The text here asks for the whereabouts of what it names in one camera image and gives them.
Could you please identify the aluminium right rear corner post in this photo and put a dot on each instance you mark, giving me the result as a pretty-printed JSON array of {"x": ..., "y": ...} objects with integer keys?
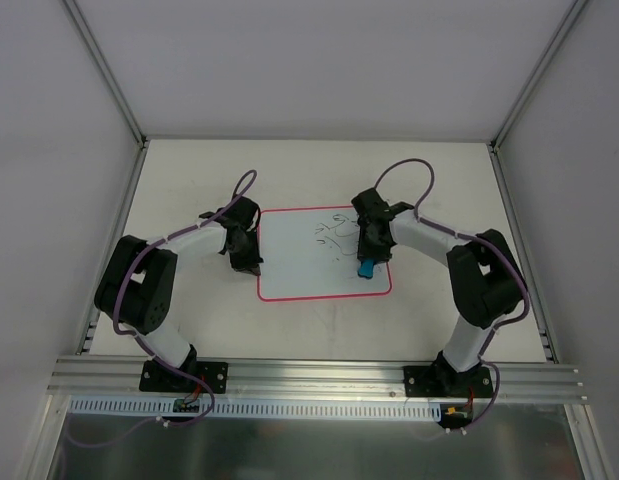
[{"x": 557, "y": 39}]

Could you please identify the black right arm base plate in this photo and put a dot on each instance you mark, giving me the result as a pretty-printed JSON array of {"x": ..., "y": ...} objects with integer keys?
[{"x": 431, "y": 382}]

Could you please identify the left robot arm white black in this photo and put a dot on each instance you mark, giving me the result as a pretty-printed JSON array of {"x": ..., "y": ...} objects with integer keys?
[{"x": 136, "y": 289}]

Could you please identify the aluminium front mounting rail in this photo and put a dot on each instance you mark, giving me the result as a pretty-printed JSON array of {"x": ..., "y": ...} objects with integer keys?
[{"x": 536, "y": 383}]

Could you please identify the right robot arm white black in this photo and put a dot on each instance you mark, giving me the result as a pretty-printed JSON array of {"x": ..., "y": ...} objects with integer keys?
[{"x": 486, "y": 282}]

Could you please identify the left green circuit board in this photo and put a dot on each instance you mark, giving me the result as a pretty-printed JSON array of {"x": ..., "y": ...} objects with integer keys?
[{"x": 186, "y": 406}]

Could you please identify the aluminium left rear corner post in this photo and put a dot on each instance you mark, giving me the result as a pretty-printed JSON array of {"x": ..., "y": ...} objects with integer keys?
[{"x": 87, "y": 37}]

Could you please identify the pink-framed whiteboard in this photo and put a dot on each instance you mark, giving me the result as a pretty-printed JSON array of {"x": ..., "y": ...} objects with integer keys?
[{"x": 311, "y": 254}]

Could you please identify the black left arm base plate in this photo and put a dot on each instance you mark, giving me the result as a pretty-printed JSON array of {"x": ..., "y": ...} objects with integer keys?
[{"x": 158, "y": 379}]

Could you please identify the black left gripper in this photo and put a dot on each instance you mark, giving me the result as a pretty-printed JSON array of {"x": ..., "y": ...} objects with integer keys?
[{"x": 245, "y": 256}]

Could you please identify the aluminium corner post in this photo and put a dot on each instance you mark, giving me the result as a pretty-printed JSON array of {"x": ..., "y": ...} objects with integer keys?
[
  {"x": 87, "y": 37},
  {"x": 557, "y": 39}
]

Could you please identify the aluminium right side rail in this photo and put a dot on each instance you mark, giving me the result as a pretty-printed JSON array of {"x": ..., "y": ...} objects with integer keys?
[{"x": 544, "y": 327}]

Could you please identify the white slotted cable duct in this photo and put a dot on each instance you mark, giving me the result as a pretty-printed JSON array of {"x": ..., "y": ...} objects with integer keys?
[{"x": 225, "y": 407}]

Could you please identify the blue bone-shaped eraser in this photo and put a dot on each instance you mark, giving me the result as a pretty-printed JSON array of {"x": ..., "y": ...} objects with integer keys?
[{"x": 366, "y": 269}]

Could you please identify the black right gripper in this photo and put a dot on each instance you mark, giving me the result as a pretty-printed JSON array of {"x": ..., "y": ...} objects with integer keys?
[{"x": 368, "y": 251}]

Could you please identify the right small circuit board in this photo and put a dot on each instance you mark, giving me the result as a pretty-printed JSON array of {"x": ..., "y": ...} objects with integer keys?
[{"x": 459, "y": 412}]

